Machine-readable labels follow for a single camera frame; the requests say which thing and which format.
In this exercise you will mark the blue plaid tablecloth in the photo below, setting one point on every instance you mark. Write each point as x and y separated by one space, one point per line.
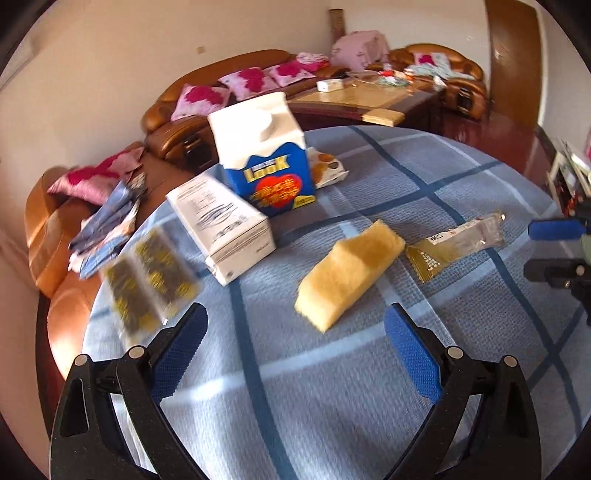
268 396

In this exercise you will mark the folded pink blanket on sofa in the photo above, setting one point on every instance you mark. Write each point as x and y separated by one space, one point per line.
312 62

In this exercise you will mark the clear gold long wrapper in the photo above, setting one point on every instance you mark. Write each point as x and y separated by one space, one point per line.
431 255

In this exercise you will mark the tall brown floor vase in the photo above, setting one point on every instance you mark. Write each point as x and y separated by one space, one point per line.
337 23

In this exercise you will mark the brown leather armchair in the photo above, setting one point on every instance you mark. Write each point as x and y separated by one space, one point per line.
51 222
464 79

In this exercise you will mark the white tissue box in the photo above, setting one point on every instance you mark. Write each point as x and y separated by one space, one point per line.
330 85

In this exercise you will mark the yellow sponge block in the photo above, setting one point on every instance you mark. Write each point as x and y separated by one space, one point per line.
352 266

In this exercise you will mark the light blanket on far armchair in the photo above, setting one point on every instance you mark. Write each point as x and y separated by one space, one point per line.
433 64

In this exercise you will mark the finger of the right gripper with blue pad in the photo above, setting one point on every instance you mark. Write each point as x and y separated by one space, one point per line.
564 274
556 229

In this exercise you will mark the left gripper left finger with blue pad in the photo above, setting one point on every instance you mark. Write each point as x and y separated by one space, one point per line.
172 350

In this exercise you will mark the brown leather armchair near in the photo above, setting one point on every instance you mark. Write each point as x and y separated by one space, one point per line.
51 222

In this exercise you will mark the pink cloth covered object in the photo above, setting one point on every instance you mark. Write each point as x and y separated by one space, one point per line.
357 50

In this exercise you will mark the pink cushion on sofa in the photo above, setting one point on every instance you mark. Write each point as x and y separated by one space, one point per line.
248 83
288 73
198 100

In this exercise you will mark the small brown white snack packet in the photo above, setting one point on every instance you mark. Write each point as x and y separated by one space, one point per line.
325 168

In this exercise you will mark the brown wooden door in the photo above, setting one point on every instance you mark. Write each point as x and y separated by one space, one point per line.
516 60

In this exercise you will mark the folded blue plaid cloth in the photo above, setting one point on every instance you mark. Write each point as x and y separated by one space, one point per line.
103 235

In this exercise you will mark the white tv stand shelf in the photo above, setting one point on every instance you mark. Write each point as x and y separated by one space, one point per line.
568 179

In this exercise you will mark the brown leather armchair far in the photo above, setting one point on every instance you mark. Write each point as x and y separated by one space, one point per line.
464 79

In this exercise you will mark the white rectangular box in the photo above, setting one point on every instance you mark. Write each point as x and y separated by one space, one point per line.
230 233

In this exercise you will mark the dark gold sachet pack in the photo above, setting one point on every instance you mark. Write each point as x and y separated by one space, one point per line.
148 285

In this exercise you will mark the blue white LOOK carton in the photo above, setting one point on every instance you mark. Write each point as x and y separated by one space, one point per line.
262 150

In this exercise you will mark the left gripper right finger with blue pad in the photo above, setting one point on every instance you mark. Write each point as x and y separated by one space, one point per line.
419 350

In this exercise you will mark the pink cushion on near armchair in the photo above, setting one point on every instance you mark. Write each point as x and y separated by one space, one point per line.
94 184

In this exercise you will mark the dark wood coffee table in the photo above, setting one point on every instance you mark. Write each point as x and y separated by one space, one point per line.
418 106

